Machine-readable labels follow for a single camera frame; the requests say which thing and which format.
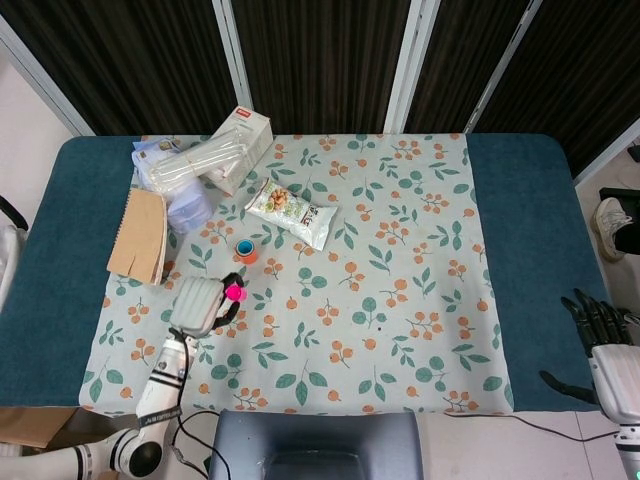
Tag left black grey robot hand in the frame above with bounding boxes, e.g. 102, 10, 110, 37
169, 272, 246, 341

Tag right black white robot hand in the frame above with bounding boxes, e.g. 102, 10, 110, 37
538, 288, 640, 429

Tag brown cardboard sheet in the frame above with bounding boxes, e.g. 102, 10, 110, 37
106, 187, 169, 287

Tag lavender wrapped paper pack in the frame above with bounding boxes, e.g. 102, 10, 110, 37
130, 140, 214, 235

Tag silver nut snack bag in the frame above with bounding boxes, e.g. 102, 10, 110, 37
245, 177, 339, 252

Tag bundle of white plastic tubes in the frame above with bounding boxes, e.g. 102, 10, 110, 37
142, 128, 251, 191

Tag teal table cover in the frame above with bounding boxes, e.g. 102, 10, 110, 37
0, 132, 622, 415

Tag white sneaker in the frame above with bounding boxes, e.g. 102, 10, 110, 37
593, 197, 634, 261

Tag white cardboard box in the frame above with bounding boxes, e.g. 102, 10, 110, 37
199, 105, 275, 197

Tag fruit and leaf print tablecloth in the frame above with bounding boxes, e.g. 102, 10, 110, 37
79, 132, 517, 417

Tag grey robot chest base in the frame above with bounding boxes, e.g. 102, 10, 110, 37
207, 409, 424, 480

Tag brown cardboard floor box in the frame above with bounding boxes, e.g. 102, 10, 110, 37
0, 406, 81, 450

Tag black floor cable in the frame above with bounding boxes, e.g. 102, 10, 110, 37
443, 410, 621, 442

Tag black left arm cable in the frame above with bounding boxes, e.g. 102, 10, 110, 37
171, 333, 227, 480

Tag dark folding screen white frame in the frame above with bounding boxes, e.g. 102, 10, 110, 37
0, 0, 640, 181

